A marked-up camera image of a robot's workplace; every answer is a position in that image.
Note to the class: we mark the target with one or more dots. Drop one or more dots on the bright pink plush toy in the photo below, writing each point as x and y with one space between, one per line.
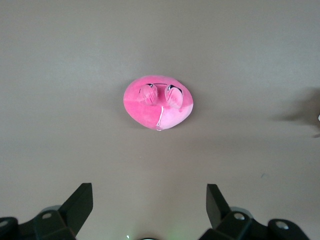
140 112

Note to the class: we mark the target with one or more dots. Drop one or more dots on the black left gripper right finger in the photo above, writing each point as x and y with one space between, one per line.
232 225

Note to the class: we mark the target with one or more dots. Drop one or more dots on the brown table cover sheet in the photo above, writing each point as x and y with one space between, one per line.
75 75

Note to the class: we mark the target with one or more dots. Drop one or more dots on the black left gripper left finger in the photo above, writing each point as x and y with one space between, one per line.
62 222

